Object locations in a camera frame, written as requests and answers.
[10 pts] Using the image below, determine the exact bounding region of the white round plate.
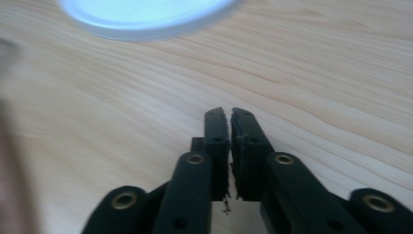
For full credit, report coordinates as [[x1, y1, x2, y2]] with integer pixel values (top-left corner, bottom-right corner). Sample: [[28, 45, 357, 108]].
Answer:
[[57, 0, 242, 42]]

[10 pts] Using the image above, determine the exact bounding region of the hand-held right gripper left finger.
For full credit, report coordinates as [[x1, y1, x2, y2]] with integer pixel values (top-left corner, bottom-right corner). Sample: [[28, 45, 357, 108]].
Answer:
[[190, 106, 231, 202]]

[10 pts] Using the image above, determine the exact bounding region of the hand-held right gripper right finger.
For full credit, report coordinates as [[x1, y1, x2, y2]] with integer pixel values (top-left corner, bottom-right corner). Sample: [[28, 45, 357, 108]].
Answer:
[[230, 107, 276, 202]]

